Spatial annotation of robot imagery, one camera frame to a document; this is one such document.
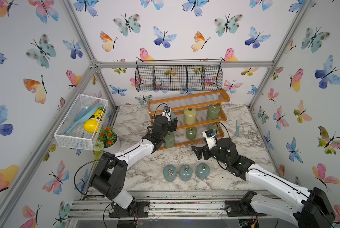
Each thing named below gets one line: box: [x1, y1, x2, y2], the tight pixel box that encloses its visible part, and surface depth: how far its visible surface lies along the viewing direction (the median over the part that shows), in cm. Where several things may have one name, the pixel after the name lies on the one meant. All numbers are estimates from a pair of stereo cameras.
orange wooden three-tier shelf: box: [146, 89, 230, 151], surface depth 93 cm
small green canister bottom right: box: [207, 122, 218, 133], surface depth 98 cm
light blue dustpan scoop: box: [64, 103, 100, 135], surface depth 70 cm
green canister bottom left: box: [163, 131, 175, 149], surface depth 93 cm
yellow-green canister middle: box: [183, 107, 197, 125], surface depth 88 cm
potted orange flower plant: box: [97, 126, 120, 154], surface depth 87 cm
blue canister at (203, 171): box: [196, 162, 211, 181], surface depth 82 cm
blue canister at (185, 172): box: [179, 164, 193, 182], surface depth 82 cm
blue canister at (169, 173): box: [162, 164, 177, 182], surface depth 81 cm
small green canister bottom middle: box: [185, 126, 198, 140], surface depth 97 cm
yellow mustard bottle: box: [83, 109, 105, 134], surface depth 71 cm
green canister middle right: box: [206, 103, 221, 120], surface depth 92 cm
